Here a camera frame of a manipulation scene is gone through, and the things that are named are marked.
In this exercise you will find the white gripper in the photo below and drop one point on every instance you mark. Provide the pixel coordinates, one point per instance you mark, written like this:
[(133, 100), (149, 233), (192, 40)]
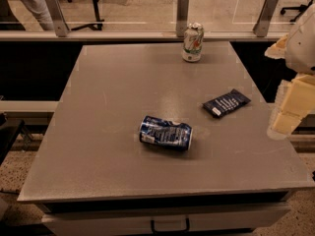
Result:
[(302, 48)]

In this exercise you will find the blue pepsi can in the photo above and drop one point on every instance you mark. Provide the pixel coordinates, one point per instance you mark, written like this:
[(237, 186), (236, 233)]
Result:
[(165, 133)]

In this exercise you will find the white green soda can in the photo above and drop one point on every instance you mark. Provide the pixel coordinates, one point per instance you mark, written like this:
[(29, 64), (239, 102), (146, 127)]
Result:
[(193, 42)]

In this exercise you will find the dark blue snack wrapper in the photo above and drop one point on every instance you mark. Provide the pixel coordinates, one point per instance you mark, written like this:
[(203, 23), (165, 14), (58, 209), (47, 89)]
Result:
[(226, 103)]

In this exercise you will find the black office chair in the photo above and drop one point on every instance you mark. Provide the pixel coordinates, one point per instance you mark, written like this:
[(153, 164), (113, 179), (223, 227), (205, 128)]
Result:
[(300, 9)]

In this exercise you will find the grey table drawer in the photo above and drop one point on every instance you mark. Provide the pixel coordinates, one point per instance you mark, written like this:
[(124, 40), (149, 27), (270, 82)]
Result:
[(204, 220)]

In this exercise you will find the black stand with base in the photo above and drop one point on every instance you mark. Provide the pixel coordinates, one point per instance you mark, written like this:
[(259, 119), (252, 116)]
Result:
[(88, 23)]

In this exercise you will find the person in grey trousers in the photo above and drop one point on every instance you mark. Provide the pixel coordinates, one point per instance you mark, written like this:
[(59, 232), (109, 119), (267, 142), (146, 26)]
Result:
[(39, 10)]

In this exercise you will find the black object at left edge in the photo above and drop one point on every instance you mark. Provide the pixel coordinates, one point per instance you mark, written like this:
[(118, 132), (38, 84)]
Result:
[(9, 130)]

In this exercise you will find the right metal railing bracket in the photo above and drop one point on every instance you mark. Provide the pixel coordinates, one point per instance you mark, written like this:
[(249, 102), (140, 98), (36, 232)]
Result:
[(261, 28)]

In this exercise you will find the metal railing bracket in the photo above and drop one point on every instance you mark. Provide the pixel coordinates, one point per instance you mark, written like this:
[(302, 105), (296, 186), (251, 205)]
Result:
[(261, 28), (181, 17), (60, 26)]

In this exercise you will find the middle metal railing bracket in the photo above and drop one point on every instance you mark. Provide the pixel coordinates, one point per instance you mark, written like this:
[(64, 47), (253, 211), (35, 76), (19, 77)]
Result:
[(181, 17)]

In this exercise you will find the black drawer handle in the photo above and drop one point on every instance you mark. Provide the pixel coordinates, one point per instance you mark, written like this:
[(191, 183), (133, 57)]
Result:
[(158, 228)]

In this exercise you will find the horizontal metal rail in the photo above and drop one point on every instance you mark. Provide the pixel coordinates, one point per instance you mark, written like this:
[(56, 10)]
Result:
[(160, 36)]

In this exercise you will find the left metal railing bracket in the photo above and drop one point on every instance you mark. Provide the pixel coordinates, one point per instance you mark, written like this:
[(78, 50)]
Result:
[(60, 26)]

